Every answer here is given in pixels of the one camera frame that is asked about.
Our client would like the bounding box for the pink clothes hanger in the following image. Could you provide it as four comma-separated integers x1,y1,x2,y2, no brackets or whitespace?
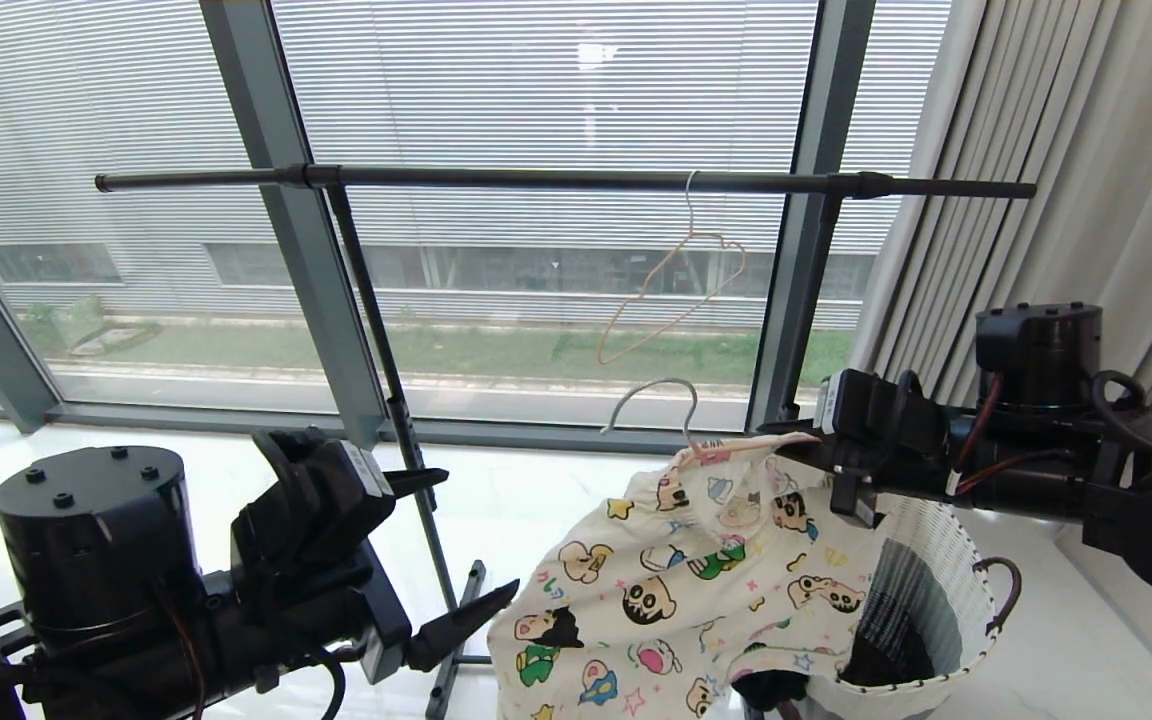
595,170,750,368
600,377,823,471

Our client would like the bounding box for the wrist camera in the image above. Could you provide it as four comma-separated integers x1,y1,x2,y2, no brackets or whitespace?
829,463,885,530
233,428,357,601

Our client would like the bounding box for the beige curtain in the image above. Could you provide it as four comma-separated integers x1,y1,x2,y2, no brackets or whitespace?
848,0,1152,448

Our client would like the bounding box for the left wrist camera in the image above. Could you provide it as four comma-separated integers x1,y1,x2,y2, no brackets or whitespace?
233,428,357,601

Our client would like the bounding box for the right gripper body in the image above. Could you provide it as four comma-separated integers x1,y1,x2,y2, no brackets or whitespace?
816,368,953,492

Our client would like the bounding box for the black garment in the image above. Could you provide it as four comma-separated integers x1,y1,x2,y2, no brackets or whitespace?
736,640,923,717

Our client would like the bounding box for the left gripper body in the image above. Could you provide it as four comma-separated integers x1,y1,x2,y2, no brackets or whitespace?
204,440,415,693

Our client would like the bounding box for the black clothes rack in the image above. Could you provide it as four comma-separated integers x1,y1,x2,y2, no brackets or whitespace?
94,163,1037,720

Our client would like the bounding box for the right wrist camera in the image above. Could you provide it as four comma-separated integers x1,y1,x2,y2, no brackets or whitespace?
829,463,885,530

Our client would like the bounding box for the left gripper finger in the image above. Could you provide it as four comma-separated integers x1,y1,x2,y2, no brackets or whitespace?
404,578,522,674
386,466,451,499

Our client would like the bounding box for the white laundry basket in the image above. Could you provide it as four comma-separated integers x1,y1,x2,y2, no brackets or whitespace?
801,495,1024,720

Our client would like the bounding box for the cream printed garment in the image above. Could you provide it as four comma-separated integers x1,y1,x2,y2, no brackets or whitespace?
486,435,899,720

